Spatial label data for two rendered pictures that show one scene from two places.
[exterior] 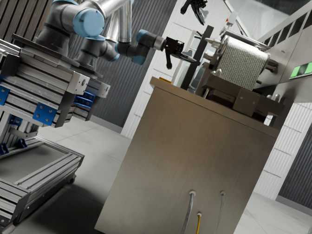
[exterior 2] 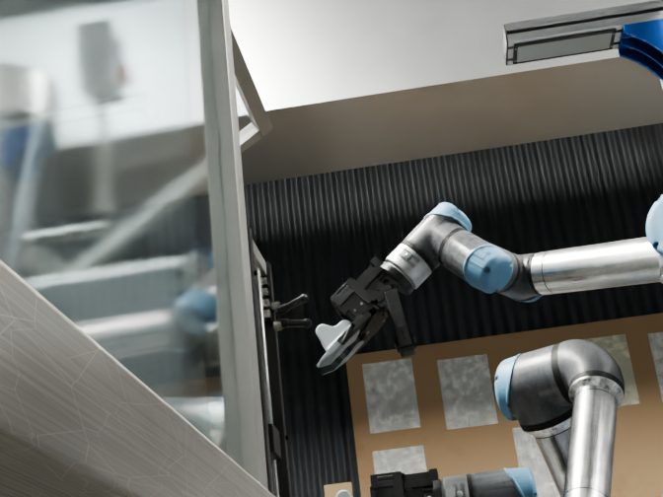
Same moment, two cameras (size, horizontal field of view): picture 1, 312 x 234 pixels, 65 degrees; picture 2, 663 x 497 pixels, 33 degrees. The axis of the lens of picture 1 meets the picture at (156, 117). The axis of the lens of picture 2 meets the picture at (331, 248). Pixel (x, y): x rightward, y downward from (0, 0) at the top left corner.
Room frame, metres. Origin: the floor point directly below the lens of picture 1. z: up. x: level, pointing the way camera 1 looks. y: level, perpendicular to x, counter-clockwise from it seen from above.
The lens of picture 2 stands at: (3.32, 0.15, 0.80)
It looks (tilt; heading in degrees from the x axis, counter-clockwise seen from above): 23 degrees up; 185
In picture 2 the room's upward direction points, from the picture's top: 6 degrees counter-clockwise
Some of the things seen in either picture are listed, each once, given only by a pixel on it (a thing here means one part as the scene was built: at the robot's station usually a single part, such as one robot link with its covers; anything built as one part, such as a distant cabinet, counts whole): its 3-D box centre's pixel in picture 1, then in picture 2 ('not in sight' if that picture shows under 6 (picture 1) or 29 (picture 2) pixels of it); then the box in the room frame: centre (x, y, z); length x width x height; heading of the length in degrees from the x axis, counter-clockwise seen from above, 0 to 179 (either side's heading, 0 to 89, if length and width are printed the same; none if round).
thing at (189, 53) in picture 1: (189, 54); not in sight; (1.40, -0.04, 1.11); 0.09 x 0.03 x 0.06; 80
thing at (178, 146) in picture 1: (172, 149); not in sight; (2.42, -0.28, 0.43); 2.52 x 0.64 x 0.86; 179
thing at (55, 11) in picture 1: (64, 15); not in sight; (1.10, 0.55, 0.98); 0.13 x 0.12 x 0.14; 61
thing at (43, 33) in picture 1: (54, 39); not in sight; (1.11, 0.56, 0.87); 0.15 x 0.15 x 0.10
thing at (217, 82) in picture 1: (240, 95); not in sight; (1.30, -0.36, 1.00); 0.40 x 0.16 x 0.06; 89
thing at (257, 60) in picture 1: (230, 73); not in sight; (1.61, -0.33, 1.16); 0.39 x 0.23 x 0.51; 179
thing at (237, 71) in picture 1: (236, 75); not in sight; (1.42, -0.33, 1.11); 0.23 x 0.01 x 0.18; 89
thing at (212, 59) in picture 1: (202, 76); not in sight; (1.52, -0.17, 1.05); 0.06 x 0.05 x 0.31; 89
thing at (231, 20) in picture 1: (231, 18); not in sight; (2.03, -0.24, 1.66); 0.07 x 0.07 x 0.10; 89
